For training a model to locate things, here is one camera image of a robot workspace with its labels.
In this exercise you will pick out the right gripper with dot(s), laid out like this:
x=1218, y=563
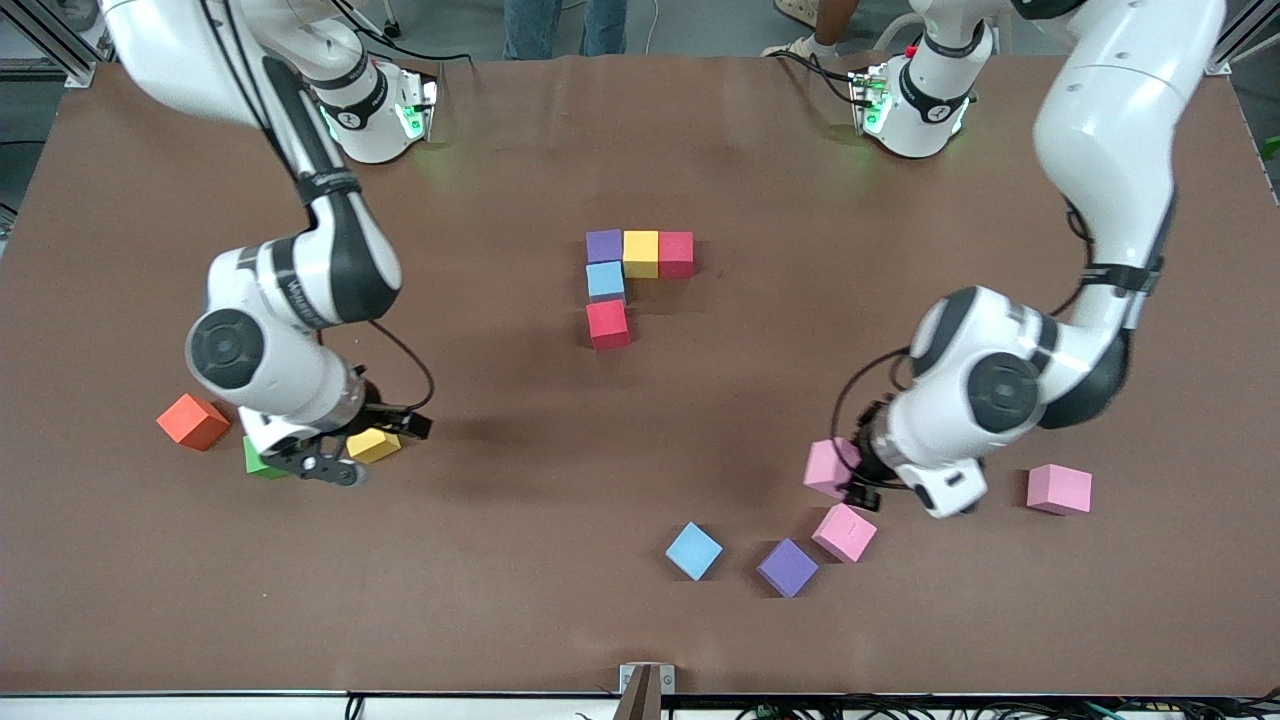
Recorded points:
x=381, y=414

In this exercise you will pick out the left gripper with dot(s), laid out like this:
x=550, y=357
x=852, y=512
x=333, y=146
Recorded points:
x=866, y=462

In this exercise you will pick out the pink foam block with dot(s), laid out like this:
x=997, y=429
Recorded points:
x=844, y=532
x=1059, y=489
x=828, y=465

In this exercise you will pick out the red foam block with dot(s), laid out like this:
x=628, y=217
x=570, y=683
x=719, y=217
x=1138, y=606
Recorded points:
x=676, y=254
x=608, y=324

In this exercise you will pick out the blue foam block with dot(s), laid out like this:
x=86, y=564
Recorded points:
x=605, y=281
x=693, y=551

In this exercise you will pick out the purple foam block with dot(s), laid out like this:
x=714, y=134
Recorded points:
x=604, y=246
x=787, y=567

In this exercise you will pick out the yellow foam block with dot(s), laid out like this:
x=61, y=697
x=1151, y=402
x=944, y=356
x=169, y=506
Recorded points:
x=375, y=447
x=641, y=254

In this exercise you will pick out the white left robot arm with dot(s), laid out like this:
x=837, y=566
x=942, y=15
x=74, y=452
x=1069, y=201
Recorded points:
x=1100, y=130

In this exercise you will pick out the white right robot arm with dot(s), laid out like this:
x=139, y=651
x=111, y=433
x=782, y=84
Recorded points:
x=300, y=385

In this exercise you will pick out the green foam block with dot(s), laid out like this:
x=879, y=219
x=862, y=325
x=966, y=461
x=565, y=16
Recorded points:
x=255, y=462

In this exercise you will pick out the orange foam block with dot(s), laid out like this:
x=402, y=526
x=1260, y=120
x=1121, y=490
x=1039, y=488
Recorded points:
x=193, y=421

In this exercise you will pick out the brown table cover mat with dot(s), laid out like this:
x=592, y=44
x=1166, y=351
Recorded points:
x=640, y=450

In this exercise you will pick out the person's blue jeans legs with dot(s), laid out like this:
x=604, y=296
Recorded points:
x=565, y=25

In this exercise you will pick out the person's sandalled foot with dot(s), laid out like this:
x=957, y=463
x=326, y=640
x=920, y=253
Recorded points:
x=810, y=45

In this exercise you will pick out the small green item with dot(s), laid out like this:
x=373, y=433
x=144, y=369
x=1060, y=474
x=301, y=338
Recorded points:
x=1272, y=148

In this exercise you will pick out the metal camera post bracket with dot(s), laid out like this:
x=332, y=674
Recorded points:
x=645, y=680

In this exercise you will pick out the aluminium frame post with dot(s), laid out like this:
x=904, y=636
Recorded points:
x=70, y=55
x=1240, y=40

